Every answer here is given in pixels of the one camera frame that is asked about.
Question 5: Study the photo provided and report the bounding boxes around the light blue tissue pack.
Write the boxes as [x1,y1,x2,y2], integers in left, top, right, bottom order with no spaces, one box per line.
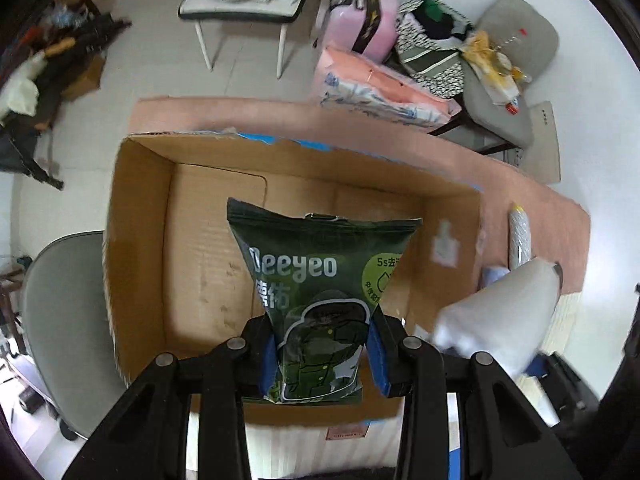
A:
[480,266,510,289]

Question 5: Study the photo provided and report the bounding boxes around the black white patterned bag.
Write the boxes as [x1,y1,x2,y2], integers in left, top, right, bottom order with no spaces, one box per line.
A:
[395,0,474,99]

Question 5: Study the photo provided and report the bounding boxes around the brown cardboard box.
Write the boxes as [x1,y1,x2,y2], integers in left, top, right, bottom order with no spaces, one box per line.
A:
[102,129,486,428]

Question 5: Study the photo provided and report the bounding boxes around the white soft pillow pack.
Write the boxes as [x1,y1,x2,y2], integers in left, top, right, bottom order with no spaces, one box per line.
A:
[431,258,563,377]

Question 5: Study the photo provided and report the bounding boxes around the grey cushioned chair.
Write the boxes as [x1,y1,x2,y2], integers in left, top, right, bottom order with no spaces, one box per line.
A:
[432,0,560,155]

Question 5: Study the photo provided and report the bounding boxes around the dark green Deeyeo wipes pack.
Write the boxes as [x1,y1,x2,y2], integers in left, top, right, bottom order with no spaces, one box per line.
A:
[227,198,422,404]

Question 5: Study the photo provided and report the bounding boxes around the grey office chair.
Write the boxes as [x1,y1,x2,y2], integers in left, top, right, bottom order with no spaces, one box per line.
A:
[22,231,126,438]

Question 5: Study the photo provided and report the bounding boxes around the yellow items on chair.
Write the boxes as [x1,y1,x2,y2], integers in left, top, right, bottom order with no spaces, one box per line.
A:
[461,29,533,115]

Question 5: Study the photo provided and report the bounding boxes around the brown table label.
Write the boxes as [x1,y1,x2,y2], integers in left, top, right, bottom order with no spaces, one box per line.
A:
[326,422,370,441]

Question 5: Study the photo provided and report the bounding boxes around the white legged stool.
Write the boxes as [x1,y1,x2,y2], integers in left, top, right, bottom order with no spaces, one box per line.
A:
[177,0,306,79]

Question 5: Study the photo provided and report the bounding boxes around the pink folded bedding pack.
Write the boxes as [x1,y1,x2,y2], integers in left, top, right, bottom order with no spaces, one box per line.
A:
[312,44,461,132]

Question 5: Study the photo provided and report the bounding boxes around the pink suitcase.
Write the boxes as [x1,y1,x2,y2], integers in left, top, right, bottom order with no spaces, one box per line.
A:
[316,0,398,63]

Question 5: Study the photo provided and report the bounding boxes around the dark clutter pile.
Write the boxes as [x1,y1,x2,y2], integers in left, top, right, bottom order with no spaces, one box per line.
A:
[1,13,131,191]

